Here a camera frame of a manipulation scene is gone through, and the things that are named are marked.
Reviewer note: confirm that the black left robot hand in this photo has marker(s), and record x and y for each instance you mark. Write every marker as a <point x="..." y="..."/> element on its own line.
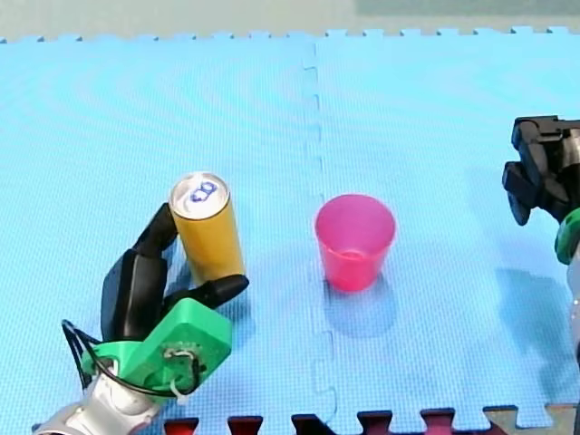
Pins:
<point x="133" y="290"/>

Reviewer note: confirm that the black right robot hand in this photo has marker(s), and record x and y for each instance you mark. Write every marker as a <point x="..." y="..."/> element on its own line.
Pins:
<point x="541" y="167"/>

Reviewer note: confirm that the yellow drink can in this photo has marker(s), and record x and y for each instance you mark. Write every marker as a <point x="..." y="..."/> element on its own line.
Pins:
<point x="208" y="231"/>

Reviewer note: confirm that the pink plastic cup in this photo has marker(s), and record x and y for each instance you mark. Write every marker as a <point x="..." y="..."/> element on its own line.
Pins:
<point x="354" y="242"/>

